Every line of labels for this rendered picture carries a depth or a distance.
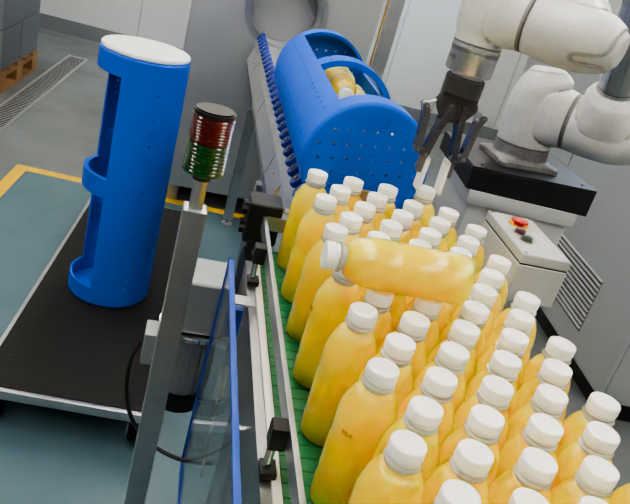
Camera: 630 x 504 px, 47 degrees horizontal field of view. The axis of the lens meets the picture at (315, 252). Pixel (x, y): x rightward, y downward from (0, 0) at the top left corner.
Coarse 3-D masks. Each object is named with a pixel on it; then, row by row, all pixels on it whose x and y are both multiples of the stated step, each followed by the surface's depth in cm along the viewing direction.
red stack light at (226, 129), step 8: (192, 120) 105; (200, 120) 103; (208, 120) 103; (192, 128) 105; (200, 128) 104; (208, 128) 103; (216, 128) 103; (224, 128) 104; (232, 128) 105; (192, 136) 105; (200, 136) 104; (208, 136) 104; (216, 136) 104; (224, 136) 105; (232, 136) 107; (200, 144) 105; (208, 144) 104; (216, 144) 105; (224, 144) 106
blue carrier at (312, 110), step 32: (320, 32) 222; (288, 64) 208; (320, 64) 186; (352, 64) 187; (288, 96) 190; (320, 96) 164; (352, 96) 155; (384, 96) 192; (288, 128) 185; (320, 128) 151; (352, 128) 152; (384, 128) 153; (416, 128) 154; (320, 160) 155; (352, 160) 155; (384, 160) 156; (416, 160) 157
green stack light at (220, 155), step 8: (192, 144) 105; (192, 152) 105; (200, 152) 105; (208, 152) 105; (216, 152) 105; (224, 152) 106; (184, 160) 107; (192, 160) 106; (200, 160) 105; (208, 160) 105; (216, 160) 106; (224, 160) 107; (184, 168) 107; (192, 168) 106; (200, 168) 106; (208, 168) 106; (216, 168) 107; (224, 168) 108; (200, 176) 106; (208, 176) 107; (216, 176) 107
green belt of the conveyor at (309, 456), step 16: (288, 304) 134; (288, 336) 124; (272, 352) 118; (288, 352) 119; (272, 368) 114; (288, 368) 115; (272, 384) 110; (304, 400) 109; (304, 448) 99; (320, 448) 100; (304, 464) 96; (288, 480) 93; (304, 480) 93; (288, 496) 90
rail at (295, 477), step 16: (272, 256) 131; (272, 272) 126; (272, 288) 121; (272, 304) 118; (272, 320) 115; (272, 336) 113; (288, 384) 98; (288, 400) 94; (288, 416) 92; (288, 448) 88; (288, 464) 87; (304, 496) 80
